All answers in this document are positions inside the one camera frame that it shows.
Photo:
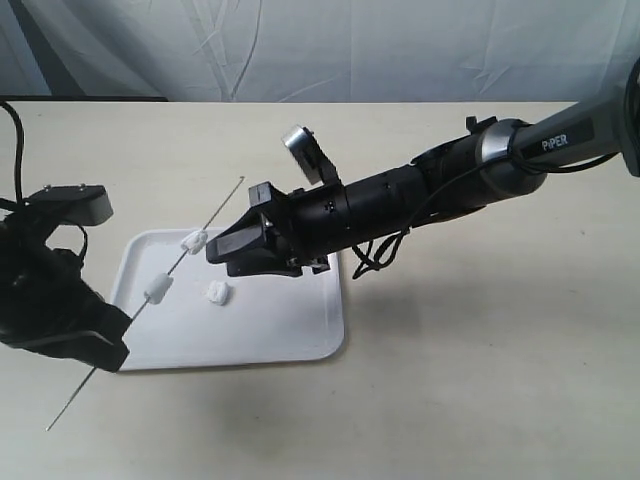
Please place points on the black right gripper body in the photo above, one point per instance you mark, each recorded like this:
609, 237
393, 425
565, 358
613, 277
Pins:
308, 225

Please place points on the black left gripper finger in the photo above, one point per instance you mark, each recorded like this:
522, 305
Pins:
103, 349
107, 323

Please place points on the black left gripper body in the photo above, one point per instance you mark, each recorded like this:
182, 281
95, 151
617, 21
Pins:
43, 295

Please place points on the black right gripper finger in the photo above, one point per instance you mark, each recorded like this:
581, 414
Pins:
244, 235
258, 264

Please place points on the white foam piece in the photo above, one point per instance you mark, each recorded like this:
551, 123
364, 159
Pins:
194, 242
218, 293
157, 289

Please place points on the thin metal skewer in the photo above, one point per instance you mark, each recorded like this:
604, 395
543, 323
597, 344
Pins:
144, 304

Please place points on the white rectangular plastic tray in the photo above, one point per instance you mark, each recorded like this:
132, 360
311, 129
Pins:
269, 319

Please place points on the white backdrop cloth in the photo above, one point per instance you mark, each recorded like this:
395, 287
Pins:
317, 51

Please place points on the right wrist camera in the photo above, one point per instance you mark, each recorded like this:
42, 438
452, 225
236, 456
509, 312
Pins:
311, 159

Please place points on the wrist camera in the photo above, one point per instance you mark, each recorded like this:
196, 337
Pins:
311, 159
86, 205

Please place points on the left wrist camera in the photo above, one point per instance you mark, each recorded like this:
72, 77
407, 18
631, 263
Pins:
86, 205

